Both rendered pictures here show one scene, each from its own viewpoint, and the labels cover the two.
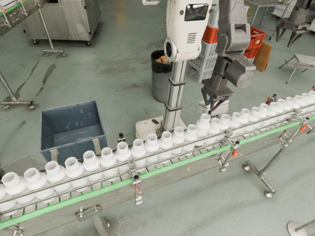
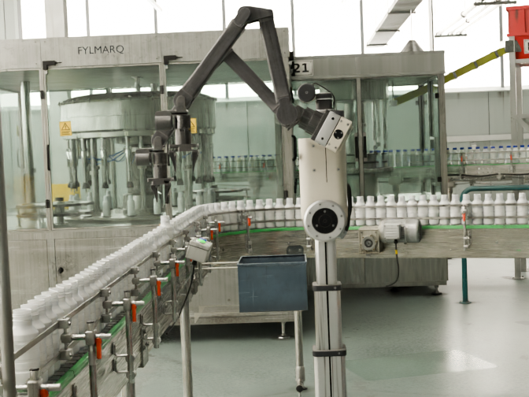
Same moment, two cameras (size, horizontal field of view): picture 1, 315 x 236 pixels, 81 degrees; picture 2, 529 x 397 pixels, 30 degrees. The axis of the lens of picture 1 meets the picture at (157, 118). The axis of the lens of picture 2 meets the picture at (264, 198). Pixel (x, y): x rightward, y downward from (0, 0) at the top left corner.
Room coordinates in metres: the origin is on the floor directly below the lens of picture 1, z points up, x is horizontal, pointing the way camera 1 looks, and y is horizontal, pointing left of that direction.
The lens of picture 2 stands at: (2.84, -3.55, 1.47)
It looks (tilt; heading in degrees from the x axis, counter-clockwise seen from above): 3 degrees down; 118
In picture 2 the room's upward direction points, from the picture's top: 2 degrees counter-clockwise
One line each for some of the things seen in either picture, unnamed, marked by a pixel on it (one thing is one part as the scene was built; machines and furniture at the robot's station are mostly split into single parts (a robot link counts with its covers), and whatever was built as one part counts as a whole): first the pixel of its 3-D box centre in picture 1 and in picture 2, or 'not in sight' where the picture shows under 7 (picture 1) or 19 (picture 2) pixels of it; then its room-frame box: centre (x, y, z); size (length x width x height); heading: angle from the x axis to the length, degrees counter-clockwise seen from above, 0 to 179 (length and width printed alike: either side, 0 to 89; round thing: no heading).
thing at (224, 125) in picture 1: (220, 129); (162, 248); (0.61, -0.30, 1.08); 0.06 x 0.06 x 0.17
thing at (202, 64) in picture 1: (209, 56); not in sight; (3.02, -0.79, 0.33); 0.61 x 0.41 x 0.22; 122
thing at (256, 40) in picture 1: (243, 37); not in sight; (3.42, -1.37, 0.55); 0.61 x 0.41 x 0.22; 119
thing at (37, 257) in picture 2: not in sight; (137, 184); (-2.33, 3.63, 1.18); 2.88 x 2.73 x 2.35; 26
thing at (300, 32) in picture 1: (291, 35); (179, 158); (0.88, -0.56, 1.44); 0.07 x 0.07 x 0.09; 26
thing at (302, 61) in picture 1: (301, 67); not in sight; (3.18, -2.51, 0.21); 0.61 x 0.47 x 0.41; 169
